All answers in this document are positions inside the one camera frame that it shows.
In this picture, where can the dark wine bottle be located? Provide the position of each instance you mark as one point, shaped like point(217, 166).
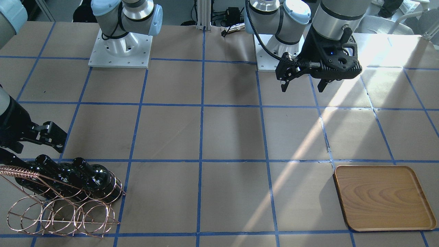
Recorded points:
point(98, 181)
point(58, 180)

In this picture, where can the copper wire bottle rack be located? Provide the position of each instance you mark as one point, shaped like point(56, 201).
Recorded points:
point(60, 216)

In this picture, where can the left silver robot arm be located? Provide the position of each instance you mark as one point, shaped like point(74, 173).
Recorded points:
point(282, 25)

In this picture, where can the wooden tray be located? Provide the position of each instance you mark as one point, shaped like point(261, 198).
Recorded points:
point(382, 198)

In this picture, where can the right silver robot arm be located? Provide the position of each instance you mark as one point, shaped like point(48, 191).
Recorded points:
point(118, 20)

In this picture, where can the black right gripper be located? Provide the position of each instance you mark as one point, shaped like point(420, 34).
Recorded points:
point(15, 126)

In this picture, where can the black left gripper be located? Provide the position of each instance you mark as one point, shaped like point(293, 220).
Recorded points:
point(311, 48)

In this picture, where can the aluminium frame post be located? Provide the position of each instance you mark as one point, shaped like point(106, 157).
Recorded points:
point(204, 15)

